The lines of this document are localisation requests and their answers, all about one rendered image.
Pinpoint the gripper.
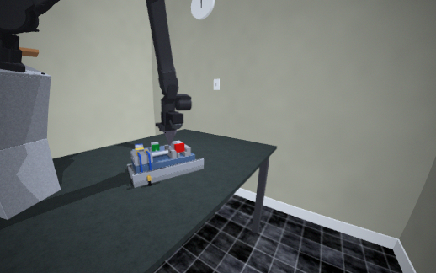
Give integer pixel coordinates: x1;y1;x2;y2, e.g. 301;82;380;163
156;110;177;146

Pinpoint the white block with red end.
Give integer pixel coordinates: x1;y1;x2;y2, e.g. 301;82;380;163
171;141;184;153

